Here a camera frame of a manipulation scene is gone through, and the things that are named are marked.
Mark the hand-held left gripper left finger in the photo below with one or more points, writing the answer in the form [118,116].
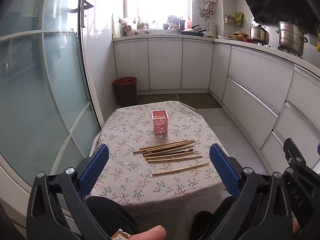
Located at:
[93,170]

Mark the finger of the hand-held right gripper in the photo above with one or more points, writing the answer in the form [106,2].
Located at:
[318,148]
[296,155]

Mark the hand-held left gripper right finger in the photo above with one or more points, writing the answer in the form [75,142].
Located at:
[223,170]

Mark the light bamboo chopstick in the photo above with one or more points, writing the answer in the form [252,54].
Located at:
[180,168]

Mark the dark brown chopstick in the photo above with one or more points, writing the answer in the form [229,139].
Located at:
[180,151]

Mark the pile of wooden chopsticks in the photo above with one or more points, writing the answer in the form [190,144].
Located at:
[165,148]

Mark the pink cutout chopstick holder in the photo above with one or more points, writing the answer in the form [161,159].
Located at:
[160,126]

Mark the person's left hand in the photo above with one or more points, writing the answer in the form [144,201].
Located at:
[150,233]

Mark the floral tablecloth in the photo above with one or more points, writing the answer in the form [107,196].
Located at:
[125,175]

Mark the person's black trousers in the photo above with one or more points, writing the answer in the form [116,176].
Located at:
[112,215]

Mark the brown trash bin red liner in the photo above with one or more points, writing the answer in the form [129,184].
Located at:
[126,92]

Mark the frosted glass sliding door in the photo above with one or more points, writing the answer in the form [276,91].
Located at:
[37,92]

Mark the large steel steamer pot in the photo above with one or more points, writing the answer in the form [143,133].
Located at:
[291,38]

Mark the white kitchen base cabinets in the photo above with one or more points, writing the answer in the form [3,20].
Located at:
[165,62]

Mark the small steel pot with lid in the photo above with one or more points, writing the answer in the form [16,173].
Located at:
[259,34]

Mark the food basket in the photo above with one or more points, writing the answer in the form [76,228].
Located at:
[240,35]

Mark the white kettle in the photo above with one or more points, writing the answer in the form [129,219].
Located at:
[212,29]

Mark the black wok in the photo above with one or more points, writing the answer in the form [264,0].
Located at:
[192,32]

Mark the patterned jar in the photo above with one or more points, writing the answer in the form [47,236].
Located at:
[127,31]

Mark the white cutting board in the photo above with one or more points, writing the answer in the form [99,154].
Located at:
[115,26]

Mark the steel basin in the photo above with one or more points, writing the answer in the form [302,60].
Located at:
[143,32]

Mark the white kitchen countertop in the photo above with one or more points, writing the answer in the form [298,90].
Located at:
[160,37]

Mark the yellow bag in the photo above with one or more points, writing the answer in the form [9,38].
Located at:
[239,18]

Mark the black range hood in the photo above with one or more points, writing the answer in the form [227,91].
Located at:
[280,2]

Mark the red bottle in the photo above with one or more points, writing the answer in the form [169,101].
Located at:
[189,23]

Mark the hanging rolling pin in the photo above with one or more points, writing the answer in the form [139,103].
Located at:
[207,7]

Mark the kitchen window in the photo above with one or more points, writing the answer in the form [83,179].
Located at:
[155,0]

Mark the wall socket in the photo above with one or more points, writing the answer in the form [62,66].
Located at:
[313,40]

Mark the wall spice rack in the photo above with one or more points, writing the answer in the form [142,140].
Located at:
[229,20]

